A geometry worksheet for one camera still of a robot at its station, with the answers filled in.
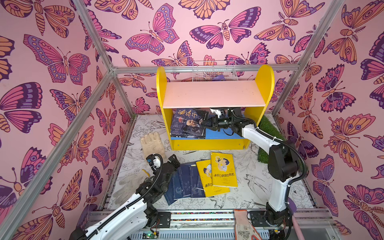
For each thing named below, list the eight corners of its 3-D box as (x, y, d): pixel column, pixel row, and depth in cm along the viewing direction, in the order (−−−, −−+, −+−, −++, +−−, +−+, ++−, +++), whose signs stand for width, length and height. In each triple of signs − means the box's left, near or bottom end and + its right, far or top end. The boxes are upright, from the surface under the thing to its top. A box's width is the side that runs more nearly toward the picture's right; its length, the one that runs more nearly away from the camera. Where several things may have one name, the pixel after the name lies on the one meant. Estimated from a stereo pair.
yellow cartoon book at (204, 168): (205, 198, 82) (206, 196, 79) (196, 164, 95) (196, 161, 92) (228, 191, 84) (229, 189, 81) (216, 159, 97) (216, 156, 94)
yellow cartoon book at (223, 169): (212, 187, 86) (213, 184, 82) (210, 155, 99) (211, 152, 95) (236, 187, 86) (238, 184, 82) (231, 155, 99) (232, 152, 95)
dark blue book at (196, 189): (190, 198, 82) (190, 196, 79) (189, 166, 93) (189, 164, 91) (204, 197, 82) (204, 195, 80) (201, 166, 94) (201, 163, 91)
